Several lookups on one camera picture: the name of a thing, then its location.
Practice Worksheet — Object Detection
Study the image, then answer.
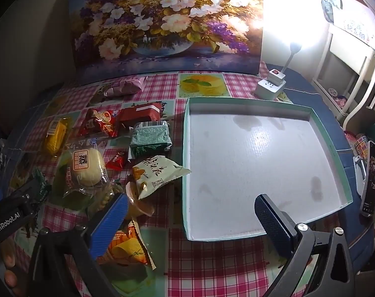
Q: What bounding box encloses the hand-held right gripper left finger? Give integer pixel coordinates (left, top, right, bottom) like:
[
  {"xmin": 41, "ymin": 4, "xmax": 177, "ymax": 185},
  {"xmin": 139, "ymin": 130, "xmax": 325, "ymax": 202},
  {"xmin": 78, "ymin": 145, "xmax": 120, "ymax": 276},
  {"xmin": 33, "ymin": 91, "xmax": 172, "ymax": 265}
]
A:
[{"xmin": 26, "ymin": 193, "xmax": 129, "ymax": 297}]

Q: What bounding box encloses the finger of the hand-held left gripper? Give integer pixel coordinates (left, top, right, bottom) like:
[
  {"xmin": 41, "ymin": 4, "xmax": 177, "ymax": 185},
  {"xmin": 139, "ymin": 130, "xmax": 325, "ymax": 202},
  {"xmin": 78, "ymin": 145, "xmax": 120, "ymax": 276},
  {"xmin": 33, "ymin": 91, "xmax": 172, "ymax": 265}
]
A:
[{"xmin": 8, "ymin": 177, "xmax": 51, "ymax": 215}]

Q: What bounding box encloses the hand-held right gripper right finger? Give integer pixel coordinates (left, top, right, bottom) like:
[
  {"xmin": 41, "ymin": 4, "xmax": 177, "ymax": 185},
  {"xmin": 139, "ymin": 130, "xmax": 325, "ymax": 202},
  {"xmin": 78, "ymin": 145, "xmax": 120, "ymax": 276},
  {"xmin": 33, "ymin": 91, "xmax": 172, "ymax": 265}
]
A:
[{"xmin": 254, "ymin": 194, "xmax": 356, "ymax": 297}]

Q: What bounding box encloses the clear corn snack packet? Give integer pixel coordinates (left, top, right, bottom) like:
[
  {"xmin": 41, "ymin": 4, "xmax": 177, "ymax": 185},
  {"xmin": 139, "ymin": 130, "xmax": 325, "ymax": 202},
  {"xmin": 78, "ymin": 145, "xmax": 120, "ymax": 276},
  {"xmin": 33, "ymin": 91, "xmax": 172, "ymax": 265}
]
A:
[{"xmin": 87, "ymin": 183, "xmax": 123, "ymax": 220}]

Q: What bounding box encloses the orange snack packet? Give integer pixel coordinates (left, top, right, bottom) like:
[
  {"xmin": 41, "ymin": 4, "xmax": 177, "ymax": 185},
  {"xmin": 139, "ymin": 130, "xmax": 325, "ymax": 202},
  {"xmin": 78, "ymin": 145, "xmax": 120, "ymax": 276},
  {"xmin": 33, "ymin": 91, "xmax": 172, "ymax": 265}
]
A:
[{"xmin": 96, "ymin": 220, "xmax": 157, "ymax": 270}]

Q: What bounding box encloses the orange jelly cup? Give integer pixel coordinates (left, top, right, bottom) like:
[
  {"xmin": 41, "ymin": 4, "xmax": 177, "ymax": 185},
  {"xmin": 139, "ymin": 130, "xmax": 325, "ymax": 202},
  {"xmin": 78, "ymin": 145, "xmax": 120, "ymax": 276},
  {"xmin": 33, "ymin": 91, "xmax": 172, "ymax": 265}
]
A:
[{"xmin": 125, "ymin": 182, "xmax": 155, "ymax": 220}]

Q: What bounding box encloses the white box with teal rim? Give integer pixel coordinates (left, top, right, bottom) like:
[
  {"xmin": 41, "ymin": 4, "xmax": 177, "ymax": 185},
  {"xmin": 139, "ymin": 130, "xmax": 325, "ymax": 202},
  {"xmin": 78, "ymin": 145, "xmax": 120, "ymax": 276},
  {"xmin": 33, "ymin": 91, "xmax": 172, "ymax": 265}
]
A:
[{"xmin": 182, "ymin": 97, "xmax": 353, "ymax": 242}]

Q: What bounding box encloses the clear packet with bun cake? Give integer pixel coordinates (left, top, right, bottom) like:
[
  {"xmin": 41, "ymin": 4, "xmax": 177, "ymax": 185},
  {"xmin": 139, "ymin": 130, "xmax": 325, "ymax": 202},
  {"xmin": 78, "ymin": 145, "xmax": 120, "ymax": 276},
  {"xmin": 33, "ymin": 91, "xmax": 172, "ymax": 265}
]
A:
[{"xmin": 53, "ymin": 139, "xmax": 110, "ymax": 200}]

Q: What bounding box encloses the small red candy packet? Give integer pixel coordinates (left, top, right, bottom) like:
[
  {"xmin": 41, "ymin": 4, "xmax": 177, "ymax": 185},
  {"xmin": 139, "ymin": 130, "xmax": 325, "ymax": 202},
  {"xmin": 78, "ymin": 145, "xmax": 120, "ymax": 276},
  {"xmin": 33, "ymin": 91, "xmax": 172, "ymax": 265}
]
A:
[{"xmin": 105, "ymin": 151, "xmax": 126, "ymax": 171}]

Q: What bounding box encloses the white and yellow snack packet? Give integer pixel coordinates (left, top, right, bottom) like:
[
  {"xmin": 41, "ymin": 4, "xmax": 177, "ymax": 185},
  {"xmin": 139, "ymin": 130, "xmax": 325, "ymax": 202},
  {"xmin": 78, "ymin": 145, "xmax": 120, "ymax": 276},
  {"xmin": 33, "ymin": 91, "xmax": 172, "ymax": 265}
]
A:
[{"xmin": 132, "ymin": 155, "xmax": 192, "ymax": 200}]

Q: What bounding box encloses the green dotted snack packet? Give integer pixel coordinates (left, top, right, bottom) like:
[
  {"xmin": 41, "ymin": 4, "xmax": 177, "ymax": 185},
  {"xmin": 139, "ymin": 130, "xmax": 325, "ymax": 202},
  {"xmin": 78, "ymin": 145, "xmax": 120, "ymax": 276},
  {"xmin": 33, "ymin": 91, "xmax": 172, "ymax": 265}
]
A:
[{"xmin": 128, "ymin": 121, "xmax": 173, "ymax": 159}]

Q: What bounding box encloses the red snack packet with figure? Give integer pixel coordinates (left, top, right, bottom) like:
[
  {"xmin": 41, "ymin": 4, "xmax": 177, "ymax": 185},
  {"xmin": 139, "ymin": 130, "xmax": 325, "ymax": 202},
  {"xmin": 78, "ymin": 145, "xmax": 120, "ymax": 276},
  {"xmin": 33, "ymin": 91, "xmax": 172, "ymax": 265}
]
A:
[{"xmin": 79, "ymin": 108, "xmax": 123, "ymax": 138}]

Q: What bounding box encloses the dark red snack packet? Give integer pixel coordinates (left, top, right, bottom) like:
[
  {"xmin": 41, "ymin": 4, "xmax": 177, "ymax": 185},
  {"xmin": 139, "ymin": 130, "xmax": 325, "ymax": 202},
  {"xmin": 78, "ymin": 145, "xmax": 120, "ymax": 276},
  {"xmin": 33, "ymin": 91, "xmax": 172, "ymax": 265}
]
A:
[{"xmin": 116, "ymin": 101, "xmax": 166, "ymax": 130}]

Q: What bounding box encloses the pink snack packet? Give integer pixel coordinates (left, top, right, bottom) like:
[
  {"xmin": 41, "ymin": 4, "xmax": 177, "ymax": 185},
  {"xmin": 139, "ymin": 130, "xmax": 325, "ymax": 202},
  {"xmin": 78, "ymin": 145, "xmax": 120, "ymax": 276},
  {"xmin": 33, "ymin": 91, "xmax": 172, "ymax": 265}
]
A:
[{"xmin": 104, "ymin": 76, "xmax": 146, "ymax": 97}]

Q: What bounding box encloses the person's left hand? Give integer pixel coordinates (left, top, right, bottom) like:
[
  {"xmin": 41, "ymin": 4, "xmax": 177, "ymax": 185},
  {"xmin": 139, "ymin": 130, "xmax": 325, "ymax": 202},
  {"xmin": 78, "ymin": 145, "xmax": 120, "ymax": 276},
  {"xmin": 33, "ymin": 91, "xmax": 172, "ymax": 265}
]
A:
[{"xmin": 0, "ymin": 238, "xmax": 30, "ymax": 296}]

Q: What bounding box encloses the pink checked tablecloth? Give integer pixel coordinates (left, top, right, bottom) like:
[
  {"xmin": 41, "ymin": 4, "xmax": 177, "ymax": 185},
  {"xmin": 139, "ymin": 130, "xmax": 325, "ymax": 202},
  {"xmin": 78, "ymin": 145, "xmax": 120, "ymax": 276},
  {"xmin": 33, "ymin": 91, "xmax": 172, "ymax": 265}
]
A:
[{"xmin": 8, "ymin": 68, "xmax": 374, "ymax": 297}]

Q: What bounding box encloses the white phone stand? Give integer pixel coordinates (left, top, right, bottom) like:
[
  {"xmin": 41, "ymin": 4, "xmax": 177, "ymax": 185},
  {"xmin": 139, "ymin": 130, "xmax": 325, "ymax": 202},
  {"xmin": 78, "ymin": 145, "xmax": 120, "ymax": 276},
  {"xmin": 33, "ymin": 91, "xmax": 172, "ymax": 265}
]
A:
[{"xmin": 354, "ymin": 156, "xmax": 367, "ymax": 196}]

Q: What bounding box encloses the black smartphone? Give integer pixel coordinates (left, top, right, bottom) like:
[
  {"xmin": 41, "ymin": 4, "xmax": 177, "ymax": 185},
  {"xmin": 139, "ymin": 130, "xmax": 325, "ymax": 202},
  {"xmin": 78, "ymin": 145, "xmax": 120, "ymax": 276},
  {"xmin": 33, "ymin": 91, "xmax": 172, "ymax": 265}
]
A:
[{"xmin": 361, "ymin": 141, "xmax": 375, "ymax": 217}]

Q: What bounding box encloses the colourful patterned box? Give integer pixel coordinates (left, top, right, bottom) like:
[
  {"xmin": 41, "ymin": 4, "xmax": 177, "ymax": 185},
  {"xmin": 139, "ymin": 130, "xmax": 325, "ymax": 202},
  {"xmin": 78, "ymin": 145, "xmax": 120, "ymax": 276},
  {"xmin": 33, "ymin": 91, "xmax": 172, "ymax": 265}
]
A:
[{"xmin": 354, "ymin": 134, "xmax": 370, "ymax": 158}]

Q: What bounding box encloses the white power adapter cube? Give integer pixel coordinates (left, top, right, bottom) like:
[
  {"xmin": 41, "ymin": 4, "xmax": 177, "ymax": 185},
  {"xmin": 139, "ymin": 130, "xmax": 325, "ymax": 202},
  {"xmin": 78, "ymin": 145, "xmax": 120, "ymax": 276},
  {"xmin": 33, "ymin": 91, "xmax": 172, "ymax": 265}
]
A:
[{"xmin": 254, "ymin": 79, "xmax": 287, "ymax": 101}]

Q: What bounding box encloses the blue table cover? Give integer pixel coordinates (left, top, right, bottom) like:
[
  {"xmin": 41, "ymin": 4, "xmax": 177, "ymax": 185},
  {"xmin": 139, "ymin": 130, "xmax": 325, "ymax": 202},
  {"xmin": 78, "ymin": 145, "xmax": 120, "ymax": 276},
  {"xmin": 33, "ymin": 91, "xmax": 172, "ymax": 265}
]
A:
[{"xmin": 258, "ymin": 65, "xmax": 375, "ymax": 273}]

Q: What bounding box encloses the white plug-in lamp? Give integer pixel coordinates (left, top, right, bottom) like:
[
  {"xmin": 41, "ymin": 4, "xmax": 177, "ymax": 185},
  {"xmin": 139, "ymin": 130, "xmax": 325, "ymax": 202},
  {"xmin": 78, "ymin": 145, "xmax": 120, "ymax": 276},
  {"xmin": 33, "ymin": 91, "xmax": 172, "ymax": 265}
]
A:
[{"xmin": 282, "ymin": 42, "xmax": 302, "ymax": 72}]

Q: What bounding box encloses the flower painting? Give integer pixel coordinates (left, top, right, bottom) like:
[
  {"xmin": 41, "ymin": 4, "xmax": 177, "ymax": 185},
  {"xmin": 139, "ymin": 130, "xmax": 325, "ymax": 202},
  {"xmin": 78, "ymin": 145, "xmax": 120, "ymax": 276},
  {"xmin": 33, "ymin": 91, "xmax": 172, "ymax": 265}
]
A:
[{"xmin": 68, "ymin": 0, "xmax": 265, "ymax": 84}]

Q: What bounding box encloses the blue and white bundle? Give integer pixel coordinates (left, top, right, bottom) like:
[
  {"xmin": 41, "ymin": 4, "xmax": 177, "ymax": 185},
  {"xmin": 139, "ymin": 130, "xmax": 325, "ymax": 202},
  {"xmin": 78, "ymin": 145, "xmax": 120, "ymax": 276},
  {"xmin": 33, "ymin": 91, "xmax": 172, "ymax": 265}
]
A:
[{"xmin": 320, "ymin": 0, "xmax": 343, "ymax": 24}]

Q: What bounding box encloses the white switch plug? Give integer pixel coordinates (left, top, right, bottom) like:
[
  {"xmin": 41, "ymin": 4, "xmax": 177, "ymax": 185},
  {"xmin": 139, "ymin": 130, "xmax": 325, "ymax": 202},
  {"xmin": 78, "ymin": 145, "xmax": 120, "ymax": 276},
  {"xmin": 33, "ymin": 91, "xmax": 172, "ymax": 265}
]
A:
[{"xmin": 269, "ymin": 68, "xmax": 285, "ymax": 84}]

